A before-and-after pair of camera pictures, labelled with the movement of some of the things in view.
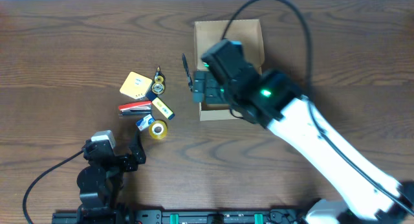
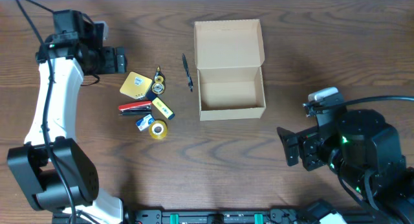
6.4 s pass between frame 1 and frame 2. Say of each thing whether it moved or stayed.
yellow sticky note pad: stayed
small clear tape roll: stayed
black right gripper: moved
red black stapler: stayed
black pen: stayed
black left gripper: moved
